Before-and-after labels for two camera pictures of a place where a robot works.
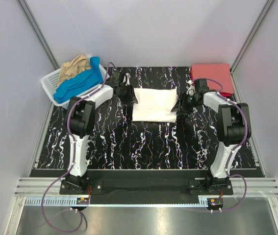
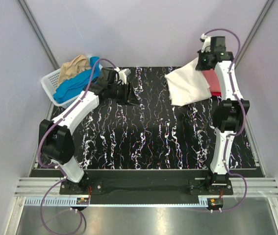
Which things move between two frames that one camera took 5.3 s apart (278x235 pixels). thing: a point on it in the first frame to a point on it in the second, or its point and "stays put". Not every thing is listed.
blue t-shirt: x=82 y=82 stays put
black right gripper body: x=188 y=102 to x=202 y=62
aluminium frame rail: x=38 y=186 stays put
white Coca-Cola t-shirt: x=155 y=105 to x=187 y=84
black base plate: x=146 y=184 stays put
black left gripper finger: x=132 y=96 stays put
